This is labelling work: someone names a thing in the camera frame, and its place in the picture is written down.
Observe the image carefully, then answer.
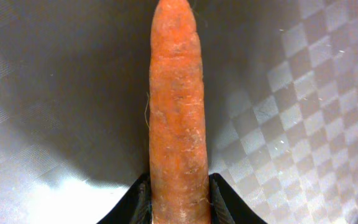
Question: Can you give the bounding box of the dark brown serving tray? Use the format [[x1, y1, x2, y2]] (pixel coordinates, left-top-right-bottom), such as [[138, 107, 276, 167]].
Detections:
[[0, 0, 358, 223]]

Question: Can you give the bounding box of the orange carrot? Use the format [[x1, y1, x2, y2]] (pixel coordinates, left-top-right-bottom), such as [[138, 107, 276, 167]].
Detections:
[[149, 0, 211, 223]]

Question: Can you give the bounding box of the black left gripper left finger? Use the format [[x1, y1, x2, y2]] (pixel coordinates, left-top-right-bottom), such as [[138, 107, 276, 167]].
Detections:
[[98, 173, 152, 224]]

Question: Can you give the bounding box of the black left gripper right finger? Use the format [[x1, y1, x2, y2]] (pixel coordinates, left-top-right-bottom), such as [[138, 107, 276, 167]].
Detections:
[[209, 173, 267, 224]]

